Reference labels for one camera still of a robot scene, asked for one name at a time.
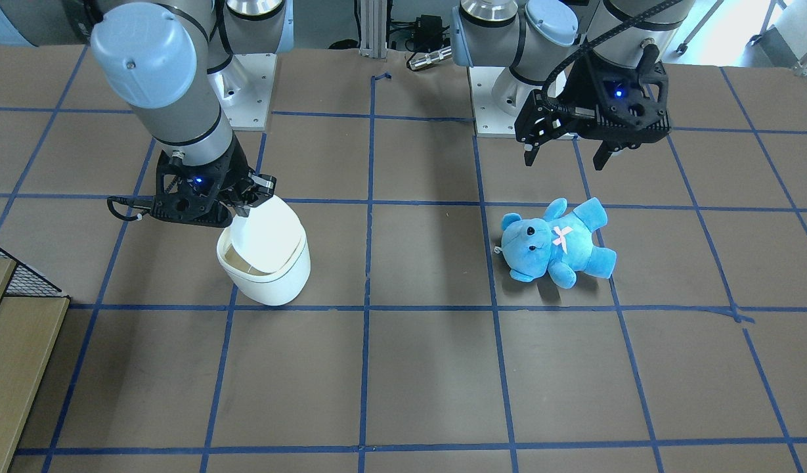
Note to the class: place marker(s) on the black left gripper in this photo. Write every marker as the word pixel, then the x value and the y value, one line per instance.
pixel 578 86

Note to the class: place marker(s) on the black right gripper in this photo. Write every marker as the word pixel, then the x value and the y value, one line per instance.
pixel 235 172

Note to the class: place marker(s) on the white lidded trash can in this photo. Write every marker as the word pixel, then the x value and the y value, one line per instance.
pixel 266 254

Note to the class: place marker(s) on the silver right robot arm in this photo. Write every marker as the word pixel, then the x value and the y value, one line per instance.
pixel 176 65

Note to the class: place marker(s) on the blue teddy bear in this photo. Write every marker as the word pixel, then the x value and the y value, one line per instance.
pixel 558 243

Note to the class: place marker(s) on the checkered cloth covered box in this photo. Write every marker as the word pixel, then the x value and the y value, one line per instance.
pixel 32 311

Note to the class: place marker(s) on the aluminium frame post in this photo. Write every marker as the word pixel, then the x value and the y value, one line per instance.
pixel 373 19

